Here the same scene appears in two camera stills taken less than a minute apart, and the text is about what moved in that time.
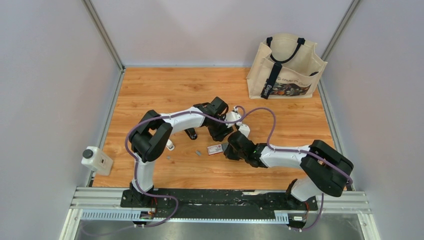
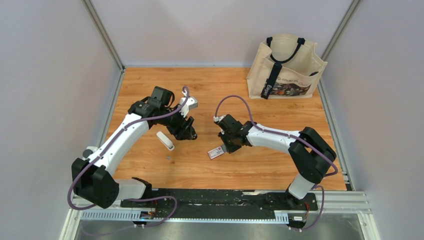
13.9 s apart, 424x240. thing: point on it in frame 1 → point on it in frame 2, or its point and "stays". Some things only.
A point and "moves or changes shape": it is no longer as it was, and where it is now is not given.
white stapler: [169, 145] stays
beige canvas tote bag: [284, 65] stays
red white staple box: [214, 149] moves or changes shape
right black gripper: [229, 153] → [230, 149]
